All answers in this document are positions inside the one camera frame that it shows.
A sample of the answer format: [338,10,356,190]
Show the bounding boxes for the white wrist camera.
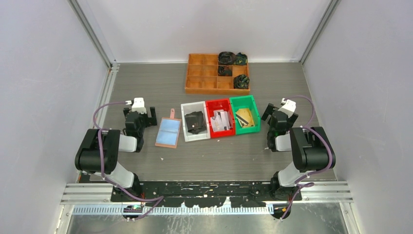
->
[279,98,296,117]
[125,97,147,114]

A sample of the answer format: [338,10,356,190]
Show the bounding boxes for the green patterned rolled tie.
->
[233,52,248,66]

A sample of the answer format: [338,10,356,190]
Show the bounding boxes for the dark rolled belt top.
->
[218,51,237,65]

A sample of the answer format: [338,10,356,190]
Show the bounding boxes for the red plastic bin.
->
[206,98,235,138]

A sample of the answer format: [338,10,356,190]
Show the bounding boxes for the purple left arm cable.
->
[93,101,165,222]

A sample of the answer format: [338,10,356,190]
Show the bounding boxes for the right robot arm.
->
[261,101,336,200]

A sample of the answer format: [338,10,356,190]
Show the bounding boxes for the gold cards in bin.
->
[235,108,255,128]

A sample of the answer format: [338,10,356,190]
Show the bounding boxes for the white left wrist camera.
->
[125,97,147,114]

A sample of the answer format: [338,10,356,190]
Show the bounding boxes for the camouflage rolled tie lower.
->
[233,74,250,89]

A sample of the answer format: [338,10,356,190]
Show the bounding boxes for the green plastic bin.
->
[229,95,261,135]

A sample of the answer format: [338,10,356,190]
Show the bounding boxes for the orange wooden compartment tray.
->
[184,54,251,96]

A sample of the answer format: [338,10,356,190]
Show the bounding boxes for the grey white cards stack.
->
[210,110,232,132]

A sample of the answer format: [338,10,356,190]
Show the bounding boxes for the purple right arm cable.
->
[281,95,334,220]

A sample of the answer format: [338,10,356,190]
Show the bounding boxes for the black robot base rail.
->
[111,178,301,220]

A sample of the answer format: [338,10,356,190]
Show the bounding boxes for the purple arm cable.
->
[93,101,165,222]
[281,95,334,220]

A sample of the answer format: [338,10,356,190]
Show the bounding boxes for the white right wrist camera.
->
[279,98,296,117]

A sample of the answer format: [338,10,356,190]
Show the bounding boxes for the tan leather card holder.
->
[154,108,182,149]

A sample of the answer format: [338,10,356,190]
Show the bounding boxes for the dark rolled tie middle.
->
[217,65,232,77]

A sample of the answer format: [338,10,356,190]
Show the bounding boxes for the white plastic bin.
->
[181,101,210,142]

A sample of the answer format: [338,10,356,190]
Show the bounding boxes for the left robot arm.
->
[75,107,157,201]

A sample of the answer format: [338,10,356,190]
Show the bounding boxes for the light blue card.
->
[155,117,181,146]

